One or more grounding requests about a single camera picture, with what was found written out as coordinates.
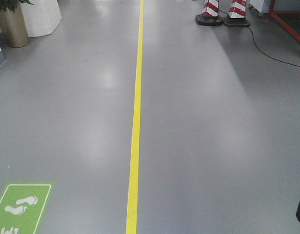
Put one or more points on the left striped traffic cone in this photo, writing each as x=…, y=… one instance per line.
x=210, y=14

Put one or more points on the gold plant pot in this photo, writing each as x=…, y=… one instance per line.
x=12, y=23

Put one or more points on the green footprint floor sticker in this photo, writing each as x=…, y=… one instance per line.
x=23, y=206

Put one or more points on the right striped traffic cone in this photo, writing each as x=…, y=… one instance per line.
x=236, y=15

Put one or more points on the red metal frame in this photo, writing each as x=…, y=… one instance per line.
x=286, y=13

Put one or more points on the striped traffic cone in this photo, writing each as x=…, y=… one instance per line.
x=236, y=15
x=210, y=14

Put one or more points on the white pedestal block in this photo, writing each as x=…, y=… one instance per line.
x=42, y=17

